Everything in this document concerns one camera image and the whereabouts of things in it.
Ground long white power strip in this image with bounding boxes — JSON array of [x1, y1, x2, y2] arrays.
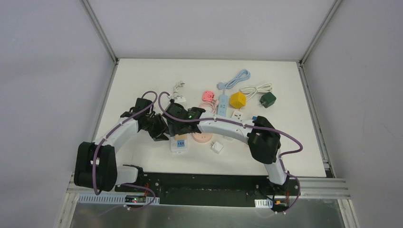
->
[[170, 136, 189, 154]]

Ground small white power strip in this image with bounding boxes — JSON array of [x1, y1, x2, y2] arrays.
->
[[224, 109, 245, 141]]

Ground yellow cube plug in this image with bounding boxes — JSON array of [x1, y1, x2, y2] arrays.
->
[[229, 92, 247, 109]]

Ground dark green cube plug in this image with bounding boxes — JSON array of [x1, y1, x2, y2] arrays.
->
[[259, 92, 277, 108]]

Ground beige cube plug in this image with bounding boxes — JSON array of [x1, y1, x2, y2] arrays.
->
[[174, 134, 187, 141]]

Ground pink plug adapter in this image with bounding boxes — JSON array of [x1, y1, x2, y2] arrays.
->
[[202, 90, 215, 102]]

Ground small white cube adapter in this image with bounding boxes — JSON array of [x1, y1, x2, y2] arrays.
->
[[211, 142, 224, 154]]

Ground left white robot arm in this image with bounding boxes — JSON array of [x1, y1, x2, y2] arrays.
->
[[74, 98, 169, 193]]

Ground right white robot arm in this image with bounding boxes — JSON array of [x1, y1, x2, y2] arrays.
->
[[163, 102, 289, 195]]

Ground round pink socket base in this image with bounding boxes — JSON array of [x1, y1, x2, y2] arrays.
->
[[192, 133, 213, 143]]

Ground light blue power strip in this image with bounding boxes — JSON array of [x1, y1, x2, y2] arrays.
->
[[217, 94, 229, 117]]

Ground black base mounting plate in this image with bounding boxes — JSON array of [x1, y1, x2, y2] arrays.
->
[[115, 172, 297, 208]]

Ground light blue cable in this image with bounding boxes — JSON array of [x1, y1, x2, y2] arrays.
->
[[216, 69, 251, 95]]

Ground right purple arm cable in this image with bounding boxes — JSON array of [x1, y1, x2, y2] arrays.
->
[[157, 91, 304, 218]]

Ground aluminium frame rail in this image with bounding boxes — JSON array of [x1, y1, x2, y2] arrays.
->
[[67, 172, 351, 200]]

